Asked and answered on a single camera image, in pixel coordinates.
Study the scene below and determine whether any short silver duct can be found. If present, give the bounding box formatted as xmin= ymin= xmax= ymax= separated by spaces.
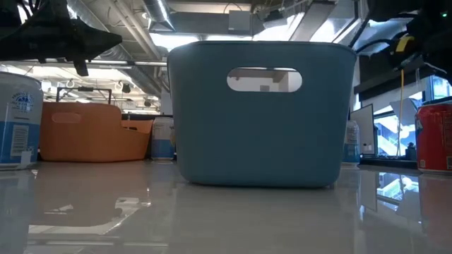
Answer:
xmin=143 ymin=0 xmax=177 ymax=32

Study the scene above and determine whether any black aluminium table frame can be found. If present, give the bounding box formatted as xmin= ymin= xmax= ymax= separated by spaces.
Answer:
xmin=358 ymin=157 xmax=420 ymax=170

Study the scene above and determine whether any large silver spiral duct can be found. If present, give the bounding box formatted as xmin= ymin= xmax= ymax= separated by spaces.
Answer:
xmin=66 ymin=0 xmax=170 ymax=98

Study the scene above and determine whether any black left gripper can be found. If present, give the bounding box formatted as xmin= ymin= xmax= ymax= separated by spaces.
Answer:
xmin=0 ymin=0 xmax=123 ymax=64

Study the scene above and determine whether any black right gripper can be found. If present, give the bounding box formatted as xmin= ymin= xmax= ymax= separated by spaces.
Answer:
xmin=388 ymin=6 xmax=452 ymax=77

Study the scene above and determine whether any grey ceiling box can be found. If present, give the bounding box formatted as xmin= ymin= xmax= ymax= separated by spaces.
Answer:
xmin=228 ymin=10 xmax=252 ymax=35

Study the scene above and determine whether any black cable with yellow tag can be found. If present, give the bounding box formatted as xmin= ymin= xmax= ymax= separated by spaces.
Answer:
xmin=355 ymin=33 xmax=416 ymax=56

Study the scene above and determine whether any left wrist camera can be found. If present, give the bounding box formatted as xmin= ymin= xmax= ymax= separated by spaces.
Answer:
xmin=73 ymin=59 xmax=90 ymax=77

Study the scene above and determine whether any long ceiling light strip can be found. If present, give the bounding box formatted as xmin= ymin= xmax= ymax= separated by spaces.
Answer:
xmin=0 ymin=57 xmax=167 ymax=68

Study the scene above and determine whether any white board panel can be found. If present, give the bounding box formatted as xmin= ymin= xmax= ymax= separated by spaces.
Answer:
xmin=349 ymin=104 xmax=376 ymax=157

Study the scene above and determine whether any small dark figurine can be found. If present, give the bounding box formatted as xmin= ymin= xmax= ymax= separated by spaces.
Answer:
xmin=405 ymin=142 xmax=417 ymax=162

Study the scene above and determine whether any red soda can blue print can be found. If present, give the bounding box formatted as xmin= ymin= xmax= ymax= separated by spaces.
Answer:
xmin=415 ymin=100 xmax=452 ymax=174

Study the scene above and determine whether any orange plastic bin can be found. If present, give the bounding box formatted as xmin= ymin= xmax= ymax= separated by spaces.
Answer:
xmin=39 ymin=101 xmax=155 ymax=163

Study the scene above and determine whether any blue plastic bin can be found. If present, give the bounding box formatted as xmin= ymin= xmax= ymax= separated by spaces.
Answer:
xmin=167 ymin=40 xmax=357 ymax=188

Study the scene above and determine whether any white angled panel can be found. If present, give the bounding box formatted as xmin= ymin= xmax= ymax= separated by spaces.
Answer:
xmin=389 ymin=97 xmax=420 ymax=126

